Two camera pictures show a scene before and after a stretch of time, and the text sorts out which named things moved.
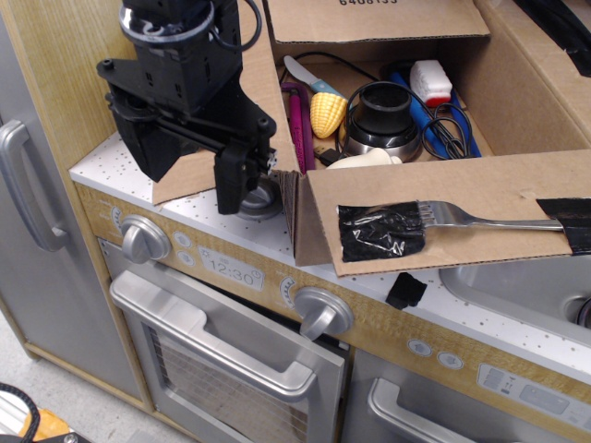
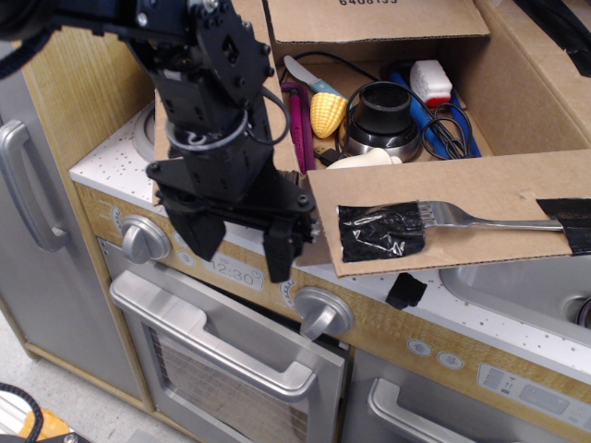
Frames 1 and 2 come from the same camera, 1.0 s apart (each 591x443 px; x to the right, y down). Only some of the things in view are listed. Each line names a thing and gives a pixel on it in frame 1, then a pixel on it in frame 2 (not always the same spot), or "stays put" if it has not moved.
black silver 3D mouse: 383,120 stays put
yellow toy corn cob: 327,112 stays put
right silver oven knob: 322,313 stays put
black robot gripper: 176,98 -> 236,179
